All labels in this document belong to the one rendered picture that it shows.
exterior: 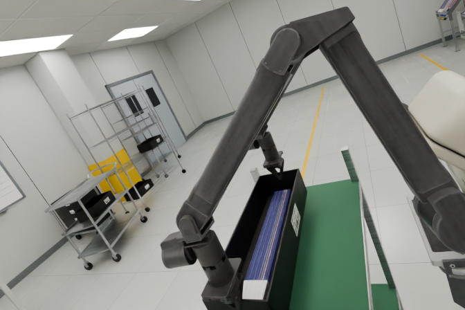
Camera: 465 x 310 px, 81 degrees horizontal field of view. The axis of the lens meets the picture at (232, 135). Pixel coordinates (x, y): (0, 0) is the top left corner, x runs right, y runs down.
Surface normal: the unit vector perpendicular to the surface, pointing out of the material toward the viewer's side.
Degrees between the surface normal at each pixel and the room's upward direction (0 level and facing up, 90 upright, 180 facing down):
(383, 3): 90
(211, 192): 74
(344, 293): 0
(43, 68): 90
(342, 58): 87
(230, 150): 81
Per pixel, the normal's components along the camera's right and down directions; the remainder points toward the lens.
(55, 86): -0.35, 0.40
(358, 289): -0.40, -0.88
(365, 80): -0.31, 0.19
